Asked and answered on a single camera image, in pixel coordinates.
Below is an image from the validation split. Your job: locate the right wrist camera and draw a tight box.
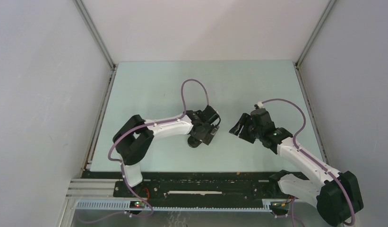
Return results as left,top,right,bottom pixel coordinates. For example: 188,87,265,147
254,101,264,110

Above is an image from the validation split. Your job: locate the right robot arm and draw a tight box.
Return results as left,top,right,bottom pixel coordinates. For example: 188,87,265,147
229,108,364,227

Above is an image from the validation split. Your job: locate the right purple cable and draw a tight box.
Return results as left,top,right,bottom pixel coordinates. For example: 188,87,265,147
259,98,356,227

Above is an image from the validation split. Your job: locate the purple cable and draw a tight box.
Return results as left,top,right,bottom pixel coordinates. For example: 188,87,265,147
107,79,210,217
259,98,356,227

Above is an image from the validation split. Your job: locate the grey cable duct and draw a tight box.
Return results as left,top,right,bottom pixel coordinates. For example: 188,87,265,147
75,200,272,212

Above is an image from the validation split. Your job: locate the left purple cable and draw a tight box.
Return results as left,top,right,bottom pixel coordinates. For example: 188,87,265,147
107,79,210,217

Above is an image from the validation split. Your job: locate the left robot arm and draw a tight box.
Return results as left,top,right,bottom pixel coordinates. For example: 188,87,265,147
112,105,221,197

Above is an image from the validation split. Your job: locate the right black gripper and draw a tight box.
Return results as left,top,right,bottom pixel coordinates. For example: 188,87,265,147
229,113,263,144

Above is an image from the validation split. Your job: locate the black glasses case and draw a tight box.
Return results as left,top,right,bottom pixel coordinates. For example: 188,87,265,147
187,136,202,148

